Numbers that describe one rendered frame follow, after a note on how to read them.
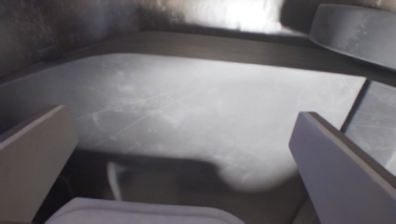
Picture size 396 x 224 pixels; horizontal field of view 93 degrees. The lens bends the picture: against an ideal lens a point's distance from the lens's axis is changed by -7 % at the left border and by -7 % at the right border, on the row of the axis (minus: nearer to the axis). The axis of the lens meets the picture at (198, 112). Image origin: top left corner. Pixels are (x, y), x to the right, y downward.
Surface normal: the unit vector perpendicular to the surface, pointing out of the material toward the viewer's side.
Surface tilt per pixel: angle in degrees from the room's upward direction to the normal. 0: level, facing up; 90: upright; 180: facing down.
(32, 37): 0
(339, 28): 73
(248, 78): 0
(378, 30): 55
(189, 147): 0
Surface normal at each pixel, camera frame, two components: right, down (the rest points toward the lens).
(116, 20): 0.00, 0.50
